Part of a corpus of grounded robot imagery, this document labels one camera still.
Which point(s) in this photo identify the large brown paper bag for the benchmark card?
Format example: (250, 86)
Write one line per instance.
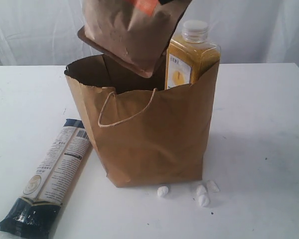
(143, 133)

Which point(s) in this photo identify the yellow millet plastic bottle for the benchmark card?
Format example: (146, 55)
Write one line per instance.
(190, 54)

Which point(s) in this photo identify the long noodle package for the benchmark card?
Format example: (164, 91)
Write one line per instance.
(34, 213)

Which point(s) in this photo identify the brown pouch with orange label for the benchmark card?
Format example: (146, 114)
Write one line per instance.
(134, 33)

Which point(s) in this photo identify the white curtain backdrop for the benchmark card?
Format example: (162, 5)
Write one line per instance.
(44, 32)

